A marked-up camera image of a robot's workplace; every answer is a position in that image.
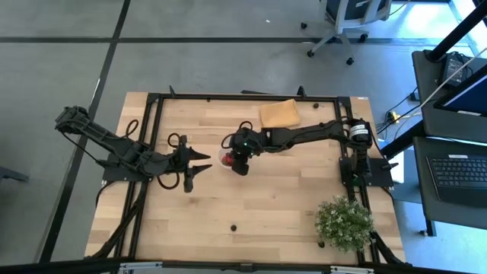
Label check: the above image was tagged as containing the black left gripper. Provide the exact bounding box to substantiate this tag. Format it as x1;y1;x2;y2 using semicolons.
159;135;213;194

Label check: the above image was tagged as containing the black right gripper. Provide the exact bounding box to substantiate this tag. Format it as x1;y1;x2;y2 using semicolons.
220;127;267;177

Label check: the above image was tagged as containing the clear plastic cup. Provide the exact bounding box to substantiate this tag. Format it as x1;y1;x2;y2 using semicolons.
217;147;237;171

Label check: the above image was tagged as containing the folded yellow cloth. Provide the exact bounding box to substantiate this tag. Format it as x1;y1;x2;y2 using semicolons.
259;99;301;129

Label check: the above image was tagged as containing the small green potted plant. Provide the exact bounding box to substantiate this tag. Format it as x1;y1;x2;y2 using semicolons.
314;195;377;254

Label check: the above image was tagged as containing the black rig beam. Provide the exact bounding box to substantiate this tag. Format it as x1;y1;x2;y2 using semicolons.
0;257;487;274

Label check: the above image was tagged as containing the white paper sheet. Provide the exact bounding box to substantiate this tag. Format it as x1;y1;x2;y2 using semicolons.
390;159;406;184

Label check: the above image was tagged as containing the white mesh office chair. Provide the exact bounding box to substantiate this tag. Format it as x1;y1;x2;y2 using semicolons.
300;0;393;66

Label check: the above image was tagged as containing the black keyboard desk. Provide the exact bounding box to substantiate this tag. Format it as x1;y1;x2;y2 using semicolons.
412;135;487;237

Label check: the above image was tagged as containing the black keyboard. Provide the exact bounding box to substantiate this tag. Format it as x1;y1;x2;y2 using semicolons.
425;154;487;191

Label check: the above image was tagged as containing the black power adapter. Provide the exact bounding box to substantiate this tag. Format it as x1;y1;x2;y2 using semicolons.
441;52;474;88

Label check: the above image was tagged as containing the black computer monitor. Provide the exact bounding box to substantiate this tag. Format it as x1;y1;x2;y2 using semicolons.
433;63;487;118

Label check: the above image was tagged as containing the black cable bundle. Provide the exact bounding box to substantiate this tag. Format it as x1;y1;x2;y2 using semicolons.
91;181;149;260
371;231;406;266

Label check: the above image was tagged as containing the pale hanging cord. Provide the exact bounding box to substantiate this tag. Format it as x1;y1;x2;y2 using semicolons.
416;46;487;113

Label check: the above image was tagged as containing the black rig post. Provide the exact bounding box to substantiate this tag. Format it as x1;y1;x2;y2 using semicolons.
425;0;487;64

